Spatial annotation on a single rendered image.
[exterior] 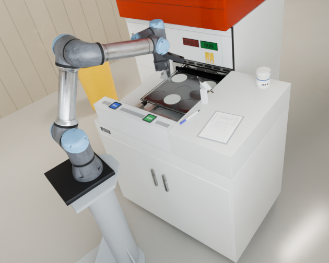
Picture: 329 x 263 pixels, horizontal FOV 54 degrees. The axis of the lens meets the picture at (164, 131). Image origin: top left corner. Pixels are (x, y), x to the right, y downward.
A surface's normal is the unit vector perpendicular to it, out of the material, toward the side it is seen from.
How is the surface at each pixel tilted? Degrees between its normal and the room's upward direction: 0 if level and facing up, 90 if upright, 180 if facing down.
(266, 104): 0
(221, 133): 0
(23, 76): 90
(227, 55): 90
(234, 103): 0
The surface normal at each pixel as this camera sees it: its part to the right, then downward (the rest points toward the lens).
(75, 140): -0.07, -0.71
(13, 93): 0.62, 0.41
